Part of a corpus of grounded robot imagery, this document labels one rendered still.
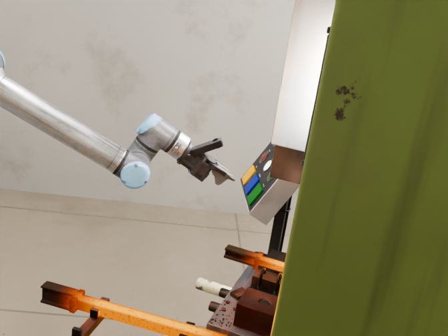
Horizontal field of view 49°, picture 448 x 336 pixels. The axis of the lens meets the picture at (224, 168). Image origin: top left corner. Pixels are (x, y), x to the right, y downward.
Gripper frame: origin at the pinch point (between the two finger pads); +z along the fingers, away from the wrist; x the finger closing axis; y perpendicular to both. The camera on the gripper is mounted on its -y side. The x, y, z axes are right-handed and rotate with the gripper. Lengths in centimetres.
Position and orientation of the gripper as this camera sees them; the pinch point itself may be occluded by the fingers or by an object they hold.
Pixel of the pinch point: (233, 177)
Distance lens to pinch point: 177.6
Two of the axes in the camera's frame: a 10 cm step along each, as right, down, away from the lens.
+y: -6.1, 7.6, 2.3
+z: 7.9, 5.6, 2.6
